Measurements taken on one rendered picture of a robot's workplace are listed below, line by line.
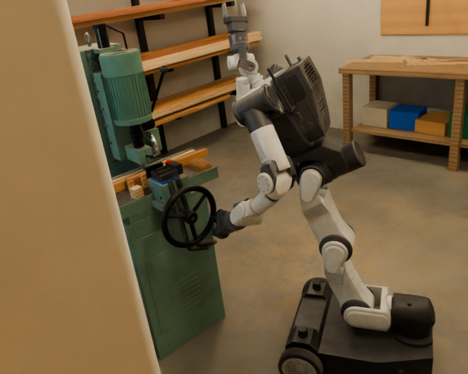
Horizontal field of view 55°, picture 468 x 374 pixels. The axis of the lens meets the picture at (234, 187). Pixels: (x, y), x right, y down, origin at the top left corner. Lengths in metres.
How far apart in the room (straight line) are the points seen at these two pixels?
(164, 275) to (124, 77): 0.95
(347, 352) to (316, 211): 0.66
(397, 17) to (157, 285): 3.56
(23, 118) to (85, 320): 0.12
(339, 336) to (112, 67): 1.57
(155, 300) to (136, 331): 1.99
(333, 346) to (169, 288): 0.83
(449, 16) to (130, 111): 3.34
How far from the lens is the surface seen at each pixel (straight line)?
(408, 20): 4.83
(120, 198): 2.10
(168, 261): 2.25
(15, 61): 0.24
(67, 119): 0.25
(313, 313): 2.36
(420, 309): 2.20
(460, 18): 4.67
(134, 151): 2.17
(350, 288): 2.16
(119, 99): 2.05
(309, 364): 2.18
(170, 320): 2.43
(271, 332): 2.55
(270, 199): 1.65
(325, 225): 1.99
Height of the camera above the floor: 1.74
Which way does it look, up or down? 25 degrees down
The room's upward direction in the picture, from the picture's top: 7 degrees counter-clockwise
